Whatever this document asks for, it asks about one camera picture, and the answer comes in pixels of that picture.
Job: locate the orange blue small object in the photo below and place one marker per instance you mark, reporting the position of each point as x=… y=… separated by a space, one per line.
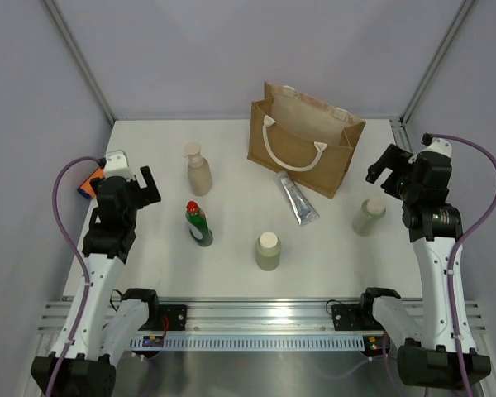
x=85 y=189

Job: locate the white slotted cable duct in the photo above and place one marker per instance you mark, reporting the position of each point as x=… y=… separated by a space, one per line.
x=247 y=343

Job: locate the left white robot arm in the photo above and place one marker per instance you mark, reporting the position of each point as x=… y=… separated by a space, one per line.
x=83 y=361

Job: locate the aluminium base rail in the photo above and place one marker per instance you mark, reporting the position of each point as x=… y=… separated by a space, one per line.
x=275 y=316

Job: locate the brown canvas tote bag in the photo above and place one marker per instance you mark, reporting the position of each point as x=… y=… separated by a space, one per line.
x=311 y=140

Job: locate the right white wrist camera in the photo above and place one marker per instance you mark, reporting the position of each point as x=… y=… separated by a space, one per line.
x=436 y=145

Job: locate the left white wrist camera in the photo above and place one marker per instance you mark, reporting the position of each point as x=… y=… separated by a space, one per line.
x=117 y=164

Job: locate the olive bottle white cap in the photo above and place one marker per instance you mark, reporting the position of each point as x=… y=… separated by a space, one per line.
x=371 y=211
x=267 y=251

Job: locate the left aluminium frame post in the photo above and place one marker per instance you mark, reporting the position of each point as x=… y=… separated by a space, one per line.
x=66 y=35

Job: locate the beige pump soap bottle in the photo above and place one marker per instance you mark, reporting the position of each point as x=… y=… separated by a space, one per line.
x=199 y=172

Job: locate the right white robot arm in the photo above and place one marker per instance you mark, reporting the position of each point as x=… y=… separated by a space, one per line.
x=439 y=352

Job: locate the right aluminium frame post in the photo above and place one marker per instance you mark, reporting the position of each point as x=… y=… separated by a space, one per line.
x=452 y=31

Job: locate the green dish soap bottle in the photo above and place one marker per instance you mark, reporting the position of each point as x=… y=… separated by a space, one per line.
x=198 y=226

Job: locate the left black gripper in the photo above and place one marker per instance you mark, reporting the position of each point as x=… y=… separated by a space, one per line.
x=150 y=194

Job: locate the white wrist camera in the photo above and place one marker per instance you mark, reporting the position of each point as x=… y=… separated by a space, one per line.
x=436 y=145
x=117 y=164

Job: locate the silver cream tube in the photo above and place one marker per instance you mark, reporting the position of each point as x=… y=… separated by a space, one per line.
x=303 y=211

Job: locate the aluminium frame post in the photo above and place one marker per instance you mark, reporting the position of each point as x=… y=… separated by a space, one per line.
x=452 y=31
x=66 y=35

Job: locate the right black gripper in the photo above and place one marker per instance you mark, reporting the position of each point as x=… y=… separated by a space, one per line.
x=394 y=159

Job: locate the right side aluminium rail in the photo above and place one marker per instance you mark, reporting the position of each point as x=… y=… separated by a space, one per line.
x=400 y=135

